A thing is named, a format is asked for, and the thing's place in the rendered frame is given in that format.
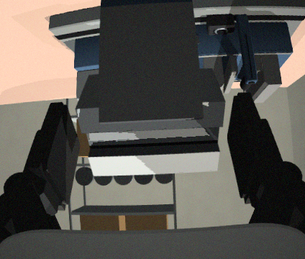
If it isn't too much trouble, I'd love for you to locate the dark grey block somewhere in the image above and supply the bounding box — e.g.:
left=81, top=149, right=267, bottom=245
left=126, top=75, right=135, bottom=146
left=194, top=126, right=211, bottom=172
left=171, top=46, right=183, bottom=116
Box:
left=75, top=68, right=225, bottom=176

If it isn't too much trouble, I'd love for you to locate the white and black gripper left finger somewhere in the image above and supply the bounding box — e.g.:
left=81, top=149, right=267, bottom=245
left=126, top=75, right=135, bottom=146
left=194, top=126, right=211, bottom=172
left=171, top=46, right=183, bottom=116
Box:
left=0, top=102, right=80, bottom=244

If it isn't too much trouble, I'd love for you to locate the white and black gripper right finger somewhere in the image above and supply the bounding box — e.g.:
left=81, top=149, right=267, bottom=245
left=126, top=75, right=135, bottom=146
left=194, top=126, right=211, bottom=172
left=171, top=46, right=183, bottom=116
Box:
left=227, top=92, right=305, bottom=234

